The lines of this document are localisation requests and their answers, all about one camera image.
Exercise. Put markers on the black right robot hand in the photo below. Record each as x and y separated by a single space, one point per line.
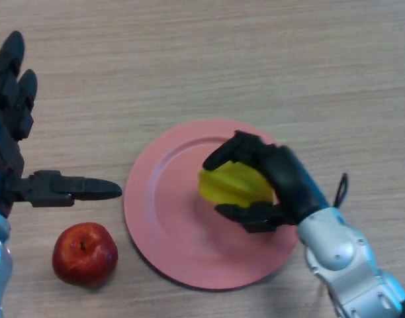
288 179

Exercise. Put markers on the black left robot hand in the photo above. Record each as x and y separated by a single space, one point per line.
7 149

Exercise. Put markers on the yellow starfruit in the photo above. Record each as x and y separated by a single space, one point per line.
229 185

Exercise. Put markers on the pink round plate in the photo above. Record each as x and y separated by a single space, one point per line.
176 215

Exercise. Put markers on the red apple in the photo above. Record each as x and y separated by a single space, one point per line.
83 258

